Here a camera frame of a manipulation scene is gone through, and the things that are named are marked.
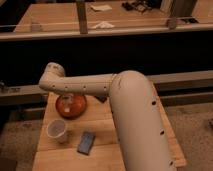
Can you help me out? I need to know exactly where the clear plastic bottle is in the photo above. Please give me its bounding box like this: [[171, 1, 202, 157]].
[[61, 94, 74, 113]]

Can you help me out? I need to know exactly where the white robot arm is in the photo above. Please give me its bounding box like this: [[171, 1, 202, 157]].
[[39, 62, 177, 171]]

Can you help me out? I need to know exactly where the orange ceramic bowl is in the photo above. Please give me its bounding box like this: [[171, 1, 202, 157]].
[[55, 94, 87, 119]]

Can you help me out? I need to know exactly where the blue sponge block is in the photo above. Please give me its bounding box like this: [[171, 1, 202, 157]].
[[77, 131, 95, 155]]

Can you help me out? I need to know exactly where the crumpled white paper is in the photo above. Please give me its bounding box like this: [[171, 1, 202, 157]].
[[91, 21, 115, 29]]

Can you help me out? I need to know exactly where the white plastic cup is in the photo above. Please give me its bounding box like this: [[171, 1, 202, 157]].
[[46, 119, 68, 143]]

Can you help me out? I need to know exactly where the white paper sheet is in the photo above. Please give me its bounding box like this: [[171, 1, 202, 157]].
[[90, 5, 112, 12]]

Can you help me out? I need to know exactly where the black device on table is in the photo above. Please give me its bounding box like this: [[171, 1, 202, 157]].
[[121, 0, 149, 14]]

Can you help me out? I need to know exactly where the metal vertical post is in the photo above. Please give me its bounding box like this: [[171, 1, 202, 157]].
[[76, 0, 88, 34]]

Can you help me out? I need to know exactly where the metal rail bar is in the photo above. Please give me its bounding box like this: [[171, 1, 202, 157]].
[[0, 24, 213, 42]]

